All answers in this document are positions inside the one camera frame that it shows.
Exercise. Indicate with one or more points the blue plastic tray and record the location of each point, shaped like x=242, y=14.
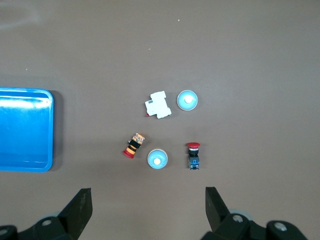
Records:
x=25, y=130

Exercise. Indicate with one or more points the red mushroom push button switch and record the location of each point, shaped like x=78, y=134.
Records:
x=193, y=160

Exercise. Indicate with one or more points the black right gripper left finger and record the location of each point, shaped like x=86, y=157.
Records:
x=75, y=212

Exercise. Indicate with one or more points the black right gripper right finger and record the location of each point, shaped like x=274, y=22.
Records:
x=220, y=220

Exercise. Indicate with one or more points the orange black emergency stop button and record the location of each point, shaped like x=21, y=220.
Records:
x=133, y=146

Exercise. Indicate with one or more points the blue dome call bell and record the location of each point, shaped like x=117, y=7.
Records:
x=152, y=162
x=183, y=103

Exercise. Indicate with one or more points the white circuit breaker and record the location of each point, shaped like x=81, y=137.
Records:
x=157, y=105

